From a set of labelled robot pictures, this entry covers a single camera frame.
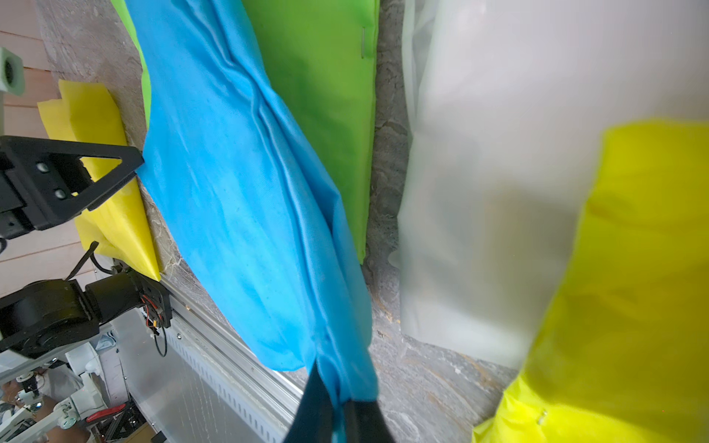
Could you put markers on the neon yellow folded raincoat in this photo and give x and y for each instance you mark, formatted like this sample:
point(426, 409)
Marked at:
point(622, 354)

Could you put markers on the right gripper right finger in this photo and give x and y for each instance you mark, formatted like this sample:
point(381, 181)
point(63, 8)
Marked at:
point(365, 423)

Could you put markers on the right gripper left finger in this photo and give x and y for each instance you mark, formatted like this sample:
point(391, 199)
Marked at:
point(313, 422)

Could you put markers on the blue raincoat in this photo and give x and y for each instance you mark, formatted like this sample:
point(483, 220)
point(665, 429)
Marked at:
point(249, 204)

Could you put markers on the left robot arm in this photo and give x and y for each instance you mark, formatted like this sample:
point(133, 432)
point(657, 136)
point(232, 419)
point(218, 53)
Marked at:
point(48, 314)

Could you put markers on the light green raincoat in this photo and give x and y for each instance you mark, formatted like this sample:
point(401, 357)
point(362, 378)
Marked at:
point(320, 57)

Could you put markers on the white translucent folded raincoat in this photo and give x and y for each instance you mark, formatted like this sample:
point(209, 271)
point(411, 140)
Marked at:
point(507, 103)

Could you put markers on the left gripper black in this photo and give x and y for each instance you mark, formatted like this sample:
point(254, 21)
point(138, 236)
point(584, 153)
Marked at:
point(45, 183)

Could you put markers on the aluminium front rail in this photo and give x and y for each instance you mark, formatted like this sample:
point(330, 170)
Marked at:
point(198, 382)

